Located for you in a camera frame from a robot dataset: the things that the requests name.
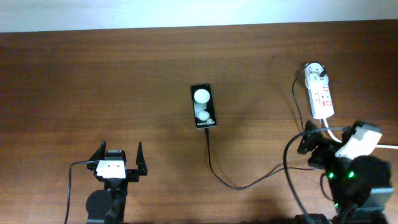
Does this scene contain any white charger plug adapter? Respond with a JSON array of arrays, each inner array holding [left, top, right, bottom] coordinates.
[[304, 62, 329, 89]]

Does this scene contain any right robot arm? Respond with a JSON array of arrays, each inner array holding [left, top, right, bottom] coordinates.
[[297, 121, 394, 223]]

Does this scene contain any white power strip cord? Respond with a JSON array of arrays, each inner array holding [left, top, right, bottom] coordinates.
[[322, 118, 398, 150]]

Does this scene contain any black smartphone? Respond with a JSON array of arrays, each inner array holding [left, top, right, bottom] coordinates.
[[190, 83, 217, 129]]

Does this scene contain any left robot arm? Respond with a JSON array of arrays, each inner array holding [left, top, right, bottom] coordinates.
[[86, 141, 148, 224]]

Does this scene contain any white power strip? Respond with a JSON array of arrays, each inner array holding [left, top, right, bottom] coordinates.
[[308, 85, 335, 119]]

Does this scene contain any black charger cable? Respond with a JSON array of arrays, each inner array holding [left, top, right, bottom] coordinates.
[[204, 62, 327, 190]]

